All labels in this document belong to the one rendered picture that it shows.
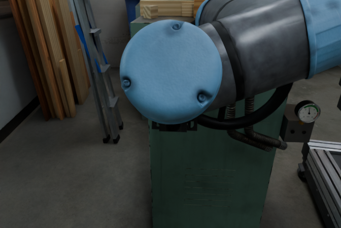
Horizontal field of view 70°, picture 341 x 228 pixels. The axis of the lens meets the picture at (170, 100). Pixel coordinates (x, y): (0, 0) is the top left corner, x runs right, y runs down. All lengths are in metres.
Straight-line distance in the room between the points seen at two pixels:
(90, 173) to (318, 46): 1.46
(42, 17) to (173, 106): 1.89
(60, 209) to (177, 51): 1.30
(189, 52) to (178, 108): 0.04
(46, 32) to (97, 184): 1.14
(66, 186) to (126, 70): 1.39
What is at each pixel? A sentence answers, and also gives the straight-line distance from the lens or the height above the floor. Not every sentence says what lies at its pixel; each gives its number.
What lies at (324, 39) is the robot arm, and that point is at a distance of 0.23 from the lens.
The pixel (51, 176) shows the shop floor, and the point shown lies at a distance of 1.63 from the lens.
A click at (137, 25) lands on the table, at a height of 0.89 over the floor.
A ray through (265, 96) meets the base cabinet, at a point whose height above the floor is 0.68.
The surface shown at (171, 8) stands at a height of 0.92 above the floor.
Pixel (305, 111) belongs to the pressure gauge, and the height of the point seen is 0.66.
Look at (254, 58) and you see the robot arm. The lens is 0.20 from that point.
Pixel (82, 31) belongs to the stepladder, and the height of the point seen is 0.76.
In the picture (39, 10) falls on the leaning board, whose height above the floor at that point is 0.84.
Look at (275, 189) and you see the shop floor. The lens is 1.52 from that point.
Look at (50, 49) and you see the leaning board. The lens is 2.05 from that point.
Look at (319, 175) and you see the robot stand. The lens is 1.37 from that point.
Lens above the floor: 0.99
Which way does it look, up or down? 25 degrees down
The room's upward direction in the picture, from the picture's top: straight up
